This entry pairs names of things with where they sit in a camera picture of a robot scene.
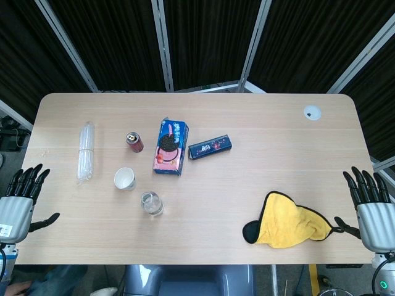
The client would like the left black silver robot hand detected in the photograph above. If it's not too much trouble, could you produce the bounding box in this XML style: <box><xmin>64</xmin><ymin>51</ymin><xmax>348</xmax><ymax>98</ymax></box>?
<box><xmin>0</xmin><ymin>163</ymin><xmax>60</xmax><ymax>245</ymax></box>

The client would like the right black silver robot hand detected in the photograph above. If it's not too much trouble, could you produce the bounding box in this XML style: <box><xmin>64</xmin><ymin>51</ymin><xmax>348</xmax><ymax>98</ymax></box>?
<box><xmin>334</xmin><ymin>166</ymin><xmax>395</xmax><ymax>254</ymax></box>

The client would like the clear plastic bottle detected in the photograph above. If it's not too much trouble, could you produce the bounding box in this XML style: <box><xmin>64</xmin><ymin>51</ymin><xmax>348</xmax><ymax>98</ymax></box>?
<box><xmin>140</xmin><ymin>191</ymin><xmax>165</xmax><ymax>217</ymax></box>

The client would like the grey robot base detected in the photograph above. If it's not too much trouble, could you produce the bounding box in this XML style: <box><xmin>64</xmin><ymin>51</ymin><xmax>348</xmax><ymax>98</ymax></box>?
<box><xmin>123</xmin><ymin>264</ymin><xmax>257</xmax><ymax>296</ymax></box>

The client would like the white paper cup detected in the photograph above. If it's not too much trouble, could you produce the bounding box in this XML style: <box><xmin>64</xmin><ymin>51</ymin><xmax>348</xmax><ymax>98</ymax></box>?
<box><xmin>114</xmin><ymin>167</ymin><xmax>137</xmax><ymax>192</ymax></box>

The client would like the blue jeans leg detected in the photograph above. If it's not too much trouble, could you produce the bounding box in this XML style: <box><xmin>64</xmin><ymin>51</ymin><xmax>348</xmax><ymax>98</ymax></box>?
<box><xmin>27</xmin><ymin>265</ymin><xmax>89</xmax><ymax>296</ymax></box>

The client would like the yellow black-edged cloth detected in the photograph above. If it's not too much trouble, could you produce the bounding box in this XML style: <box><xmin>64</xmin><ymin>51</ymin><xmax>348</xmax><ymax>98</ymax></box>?
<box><xmin>242</xmin><ymin>191</ymin><xmax>345</xmax><ymax>249</ymax></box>

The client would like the clear plastic wrapped sleeve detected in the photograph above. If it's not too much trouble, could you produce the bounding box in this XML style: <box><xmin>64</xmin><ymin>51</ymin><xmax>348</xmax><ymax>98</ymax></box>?
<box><xmin>76</xmin><ymin>121</ymin><xmax>96</xmax><ymax>186</ymax></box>

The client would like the black pleated curtain panel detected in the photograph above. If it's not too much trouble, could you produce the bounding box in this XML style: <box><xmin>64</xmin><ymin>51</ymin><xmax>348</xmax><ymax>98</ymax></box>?
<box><xmin>0</xmin><ymin>0</ymin><xmax>93</xmax><ymax>124</ymax></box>
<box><xmin>163</xmin><ymin>0</ymin><xmax>263</xmax><ymax>92</ymax></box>
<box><xmin>248</xmin><ymin>0</ymin><xmax>395</xmax><ymax>93</ymax></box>
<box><xmin>46</xmin><ymin>0</ymin><xmax>167</xmax><ymax>93</ymax></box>
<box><xmin>339</xmin><ymin>39</ymin><xmax>395</xmax><ymax>161</ymax></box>

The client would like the white shoe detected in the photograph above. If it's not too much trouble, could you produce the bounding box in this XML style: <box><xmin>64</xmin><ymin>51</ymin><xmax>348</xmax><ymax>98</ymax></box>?
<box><xmin>90</xmin><ymin>286</ymin><xmax>119</xmax><ymax>296</ymax></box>

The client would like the red drink can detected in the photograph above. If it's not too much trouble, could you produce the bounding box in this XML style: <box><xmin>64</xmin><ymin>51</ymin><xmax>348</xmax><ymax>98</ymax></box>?
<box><xmin>125</xmin><ymin>131</ymin><xmax>144</xmax><ymax>154</ymax></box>

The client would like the blue pink cookie box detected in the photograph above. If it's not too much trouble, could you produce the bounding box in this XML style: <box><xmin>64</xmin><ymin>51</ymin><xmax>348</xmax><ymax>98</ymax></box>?
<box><xmin>152</xmin><ymin>116</ymin><xmax>189</xmax><ymax>177</ymax></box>

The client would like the narrow dark blue box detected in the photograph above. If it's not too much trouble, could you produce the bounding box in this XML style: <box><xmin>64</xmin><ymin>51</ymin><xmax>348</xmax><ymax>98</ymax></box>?
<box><xmin>188</xmin><ymin>134</ymin><xmax>233</xmax><ymax>162</ymax></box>

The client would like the grey metal partition post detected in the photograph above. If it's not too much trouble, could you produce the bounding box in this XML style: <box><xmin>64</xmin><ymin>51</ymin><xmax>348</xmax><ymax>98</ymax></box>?
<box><xmin>0</xmin><ymin>100</ymin><xmax>34</xmax><ymax>132</ymax></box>
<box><xmin>150</xmin><ymin>0</ymin><xmax>174</xmax><ymax>93</ymax></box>
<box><xmin>237</xmin><ymin>0</ymin><xmax>273</xmax><ymax>93</ymax></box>
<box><xmin>326</xmin><ymin>22</ymin><xmax>395</xmax><ymax>94</ymax></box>
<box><xmin>33</xmin><ymin>0</ymin><xmax>100</xmax><ymax>93</ymax></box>

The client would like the white table cable grommet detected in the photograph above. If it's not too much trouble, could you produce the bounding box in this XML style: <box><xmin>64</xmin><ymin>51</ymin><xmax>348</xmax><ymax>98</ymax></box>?
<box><xmin>302</xmin><ymin>105</ymin><xmax>322</xmax><ymax>121</ymax></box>

